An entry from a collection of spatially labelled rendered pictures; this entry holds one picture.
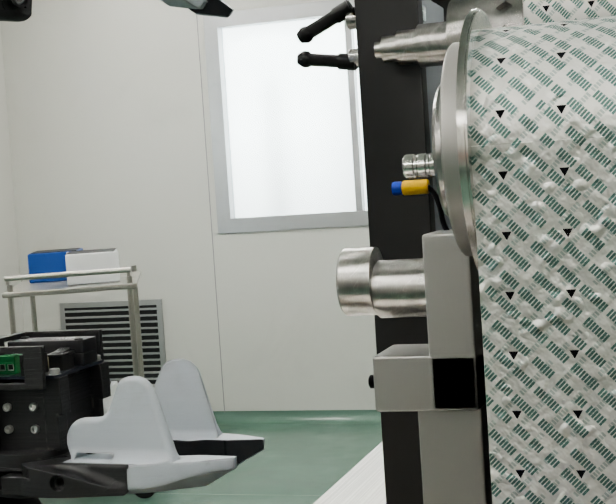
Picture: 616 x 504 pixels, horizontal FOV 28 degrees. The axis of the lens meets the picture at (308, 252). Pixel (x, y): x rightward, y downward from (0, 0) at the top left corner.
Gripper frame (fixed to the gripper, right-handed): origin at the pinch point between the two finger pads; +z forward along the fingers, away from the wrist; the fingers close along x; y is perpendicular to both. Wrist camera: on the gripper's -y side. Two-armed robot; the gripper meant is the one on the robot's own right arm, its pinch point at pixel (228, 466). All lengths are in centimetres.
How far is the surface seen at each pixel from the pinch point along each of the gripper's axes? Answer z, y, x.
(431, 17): 4, 28, 41
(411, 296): 8.7, 7.9, 7.9
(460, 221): 12.9, 12.3, 1.7
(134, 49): -261, 95, 556
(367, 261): 6.2, 10.0, 8.0
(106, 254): -212, -8, 408
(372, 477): -12, -19, 74
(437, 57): 6.7, 23.4, 29.9
